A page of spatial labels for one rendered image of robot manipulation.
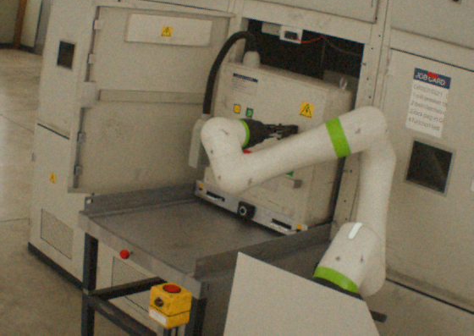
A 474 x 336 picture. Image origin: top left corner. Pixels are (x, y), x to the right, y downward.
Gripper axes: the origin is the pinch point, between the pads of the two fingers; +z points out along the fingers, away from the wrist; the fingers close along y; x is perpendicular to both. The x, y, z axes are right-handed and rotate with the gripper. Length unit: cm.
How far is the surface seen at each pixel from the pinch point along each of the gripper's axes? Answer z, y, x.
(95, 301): -49, -35, -70
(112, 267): 15, -101, -96
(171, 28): -9, -55, 26
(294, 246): -4.0, 13.8, -36.7
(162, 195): -14, -42, -35
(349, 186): 16.3, 18.0, -16.5
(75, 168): -40, -65, -29
